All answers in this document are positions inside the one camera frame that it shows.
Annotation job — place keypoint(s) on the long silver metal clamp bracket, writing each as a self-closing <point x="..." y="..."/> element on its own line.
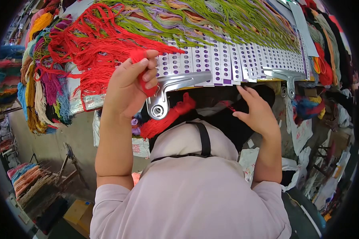
<point x="179" y="81"/>

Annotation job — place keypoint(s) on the person's body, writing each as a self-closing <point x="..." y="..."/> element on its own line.
<point x="191" y="194"/>

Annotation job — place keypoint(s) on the person's right fingers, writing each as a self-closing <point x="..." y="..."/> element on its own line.
<point x="255" y="94"/>

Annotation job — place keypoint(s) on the blue red yellow yarn tangle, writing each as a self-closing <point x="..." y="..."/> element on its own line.
<point x="306" y="107"/>

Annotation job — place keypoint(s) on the short silver metal clamp bracket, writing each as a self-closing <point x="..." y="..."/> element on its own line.
<point x="287" y="76"/>

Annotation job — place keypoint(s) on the person's left hand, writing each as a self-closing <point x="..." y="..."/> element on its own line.
<point x="125" y="89"/>

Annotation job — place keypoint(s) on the person's left index finger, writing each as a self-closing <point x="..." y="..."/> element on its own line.
<point x="152" y="54"/>

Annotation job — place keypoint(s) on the row of white punched cards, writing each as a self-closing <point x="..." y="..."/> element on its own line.
<point x="227" y="59"/>

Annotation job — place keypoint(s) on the green lilac orange yarn strands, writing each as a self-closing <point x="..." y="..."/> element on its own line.
<point x="203" y="21"/>

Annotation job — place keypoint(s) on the shelf of coloured yarn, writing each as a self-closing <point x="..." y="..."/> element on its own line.
<point x="6" y="77"/>

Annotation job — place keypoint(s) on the person's right thumb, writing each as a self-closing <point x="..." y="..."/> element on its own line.
<point x="240" y="115"/>

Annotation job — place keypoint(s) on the brown cardboard box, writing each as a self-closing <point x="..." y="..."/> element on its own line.
<point x="79" y="213"/>

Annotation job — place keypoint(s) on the person's left little finger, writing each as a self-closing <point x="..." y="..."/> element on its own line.
<point x="151" y="84"/>

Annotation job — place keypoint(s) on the hanging dark yarn bundles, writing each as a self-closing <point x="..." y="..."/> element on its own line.
<point x="332" y="50"/>

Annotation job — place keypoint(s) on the silvery foil sheet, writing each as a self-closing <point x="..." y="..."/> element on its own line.
<point x="91" y="101"/>

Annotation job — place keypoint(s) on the person's left thumb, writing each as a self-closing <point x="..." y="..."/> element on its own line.
<point x="135" y="67"/>

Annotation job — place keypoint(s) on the white printed hanging bag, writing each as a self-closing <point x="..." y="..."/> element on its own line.
<point x="300" y="133"/>

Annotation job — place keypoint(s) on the grey cardboard strip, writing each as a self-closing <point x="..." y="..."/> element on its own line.
<point x="302" y="30"/>

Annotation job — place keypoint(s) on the person's right index finger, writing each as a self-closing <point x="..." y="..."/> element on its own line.
<point x="242" y="92"/>

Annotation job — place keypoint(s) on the white printed sack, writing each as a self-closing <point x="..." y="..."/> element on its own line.
<point x="139" y="148"/>

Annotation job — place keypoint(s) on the person's left ring finger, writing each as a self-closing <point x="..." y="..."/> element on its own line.
<point x="151" y="74"/>

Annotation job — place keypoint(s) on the crumpled white plastic bags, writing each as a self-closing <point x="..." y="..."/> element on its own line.
<point x="290" y="167"/>

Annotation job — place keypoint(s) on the red yarn skein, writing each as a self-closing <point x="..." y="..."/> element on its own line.
<point x="164" y="121"/>

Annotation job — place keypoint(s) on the person's left middle finger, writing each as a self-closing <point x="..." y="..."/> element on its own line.
<point x="152" y="64"/>

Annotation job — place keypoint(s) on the person's right hand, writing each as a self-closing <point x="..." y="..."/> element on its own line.
<point x="258" y="112"/>

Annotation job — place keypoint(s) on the floor pile of pastel skeins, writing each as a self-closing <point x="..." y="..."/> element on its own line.
<point x="27" y="179"/>

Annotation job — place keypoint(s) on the red yarn strand bundle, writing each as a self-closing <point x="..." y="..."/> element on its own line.
<point x="95" y="44"/>

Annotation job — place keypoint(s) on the small purple yarn skein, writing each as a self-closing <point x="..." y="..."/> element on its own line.
<point x="135" y="125"/>

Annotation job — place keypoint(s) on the pile of mixed coloured skeins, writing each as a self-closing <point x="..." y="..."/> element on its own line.
<point x="45" y="86"/>

